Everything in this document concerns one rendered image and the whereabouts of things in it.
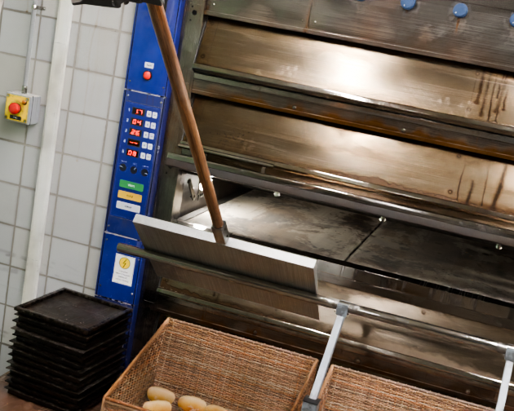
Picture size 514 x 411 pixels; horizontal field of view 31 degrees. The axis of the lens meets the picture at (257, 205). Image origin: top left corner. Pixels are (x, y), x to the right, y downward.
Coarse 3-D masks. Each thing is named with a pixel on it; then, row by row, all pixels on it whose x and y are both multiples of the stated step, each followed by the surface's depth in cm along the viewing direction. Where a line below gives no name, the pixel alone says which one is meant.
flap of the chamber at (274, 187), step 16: (176, 160) 294; (224, 176) 290; (240, 176) 289; (288, 192) 284; (304, 192) 283; (352, 208) 279; (368, 208) 278; (416, 224) 282; (432, 224) 273; (448, 224) 271; (496, 240) 268; (512, 240) 267
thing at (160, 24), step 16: (160, 16) 177; (160, 32) 181; (160, 48) 186; (176, 64) 191; (176, 80) 194; (176, 96) 199; (192, 112) 206; (192, 128) 210; (192, 144) 215; (208, 176) 228; (208, 192) 234; (208, 208) 242
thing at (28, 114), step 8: (8, 96) 317; (16, 96) 316; (24, 96) 315; (32, 96) 316; (40, 96) 320; (8, 104) 317; (32, 104) 316; (8, 112) 318; (24, 112) 316; (32, 112) 317; (8, 120) 319; (16, 120) 317; (24, 120) 316; (32, 120) 319
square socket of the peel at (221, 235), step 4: (224, 220) 251; (212, 224) 251; (224, 224) 251; (212, 228) 251; (216, 228) 250; (220, 228) 250; (224, 228) 252; (216, 232) 252; (220, 232) 252; (224, 232) 253; (228, 232) 257; (216, 236) 255; (220, 236) 254; (224, 236) 254; (228, 236) 258; (216, 240) 257; (220, 240) 256; (224, 240) 255; (224, 244) 257
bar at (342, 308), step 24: (168, 264) 276; (192, 264) 273; (264, 288) 267; (288, 288) 266; (336, 312) 261; (360, 312) 260; (384, 312) 259; (336, 336) 257; (456, 336) 253; (504, 384) 245; (312, 408) 244
